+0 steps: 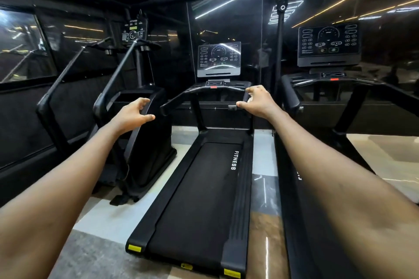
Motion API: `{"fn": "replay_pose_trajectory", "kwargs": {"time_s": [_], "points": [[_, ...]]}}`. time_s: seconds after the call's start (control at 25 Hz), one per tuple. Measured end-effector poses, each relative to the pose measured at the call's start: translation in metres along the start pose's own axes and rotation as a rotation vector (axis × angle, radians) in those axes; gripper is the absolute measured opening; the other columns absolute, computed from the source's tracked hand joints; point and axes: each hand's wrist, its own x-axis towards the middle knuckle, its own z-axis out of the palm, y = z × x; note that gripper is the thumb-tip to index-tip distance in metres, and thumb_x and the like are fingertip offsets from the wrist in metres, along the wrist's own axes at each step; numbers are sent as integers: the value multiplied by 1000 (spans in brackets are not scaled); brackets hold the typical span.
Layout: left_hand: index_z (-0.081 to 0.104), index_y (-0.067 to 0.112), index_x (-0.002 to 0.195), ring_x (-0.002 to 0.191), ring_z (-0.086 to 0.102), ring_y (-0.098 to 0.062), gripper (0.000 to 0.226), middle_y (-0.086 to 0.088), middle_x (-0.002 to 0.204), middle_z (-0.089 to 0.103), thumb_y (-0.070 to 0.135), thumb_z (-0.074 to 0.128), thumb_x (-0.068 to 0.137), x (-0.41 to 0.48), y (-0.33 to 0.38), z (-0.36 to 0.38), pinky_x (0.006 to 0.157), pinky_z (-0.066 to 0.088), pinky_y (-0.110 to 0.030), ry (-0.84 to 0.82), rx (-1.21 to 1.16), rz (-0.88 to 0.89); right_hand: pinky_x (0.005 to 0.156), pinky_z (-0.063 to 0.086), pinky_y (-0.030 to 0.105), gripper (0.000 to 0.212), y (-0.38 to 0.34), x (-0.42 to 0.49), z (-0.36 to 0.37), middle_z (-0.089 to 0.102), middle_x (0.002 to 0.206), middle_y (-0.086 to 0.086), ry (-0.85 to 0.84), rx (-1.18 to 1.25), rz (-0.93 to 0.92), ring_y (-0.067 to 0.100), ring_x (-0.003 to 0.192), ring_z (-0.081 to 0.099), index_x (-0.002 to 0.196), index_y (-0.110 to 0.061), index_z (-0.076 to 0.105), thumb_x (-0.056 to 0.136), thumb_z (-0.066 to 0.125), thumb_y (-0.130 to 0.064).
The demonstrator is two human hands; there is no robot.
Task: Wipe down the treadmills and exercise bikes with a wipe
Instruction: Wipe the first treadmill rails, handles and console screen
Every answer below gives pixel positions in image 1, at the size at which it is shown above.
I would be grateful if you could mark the dark glass window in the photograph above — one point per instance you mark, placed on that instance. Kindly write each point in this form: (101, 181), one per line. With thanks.
(23, 46)

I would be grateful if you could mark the black stair climber machine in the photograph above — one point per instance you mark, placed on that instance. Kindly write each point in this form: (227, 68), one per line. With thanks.
(147, 145)

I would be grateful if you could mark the person's right hand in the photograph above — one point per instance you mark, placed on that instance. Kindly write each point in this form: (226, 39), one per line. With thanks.
(260, 102)

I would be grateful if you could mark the person's right forearm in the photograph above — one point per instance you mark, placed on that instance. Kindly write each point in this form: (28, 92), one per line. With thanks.
(340, 184)

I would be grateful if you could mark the black standing fan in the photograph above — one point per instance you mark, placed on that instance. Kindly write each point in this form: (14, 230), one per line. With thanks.
(281, 33)

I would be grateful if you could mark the person's left forearm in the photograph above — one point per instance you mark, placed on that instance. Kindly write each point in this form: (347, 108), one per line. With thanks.
(59, 197)

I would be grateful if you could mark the person's left hand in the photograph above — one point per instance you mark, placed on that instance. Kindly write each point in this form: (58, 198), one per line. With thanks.
(129, 117)

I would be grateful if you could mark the black treadmill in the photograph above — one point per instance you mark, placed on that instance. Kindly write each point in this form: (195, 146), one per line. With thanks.
(327, 45)
(196, 203)

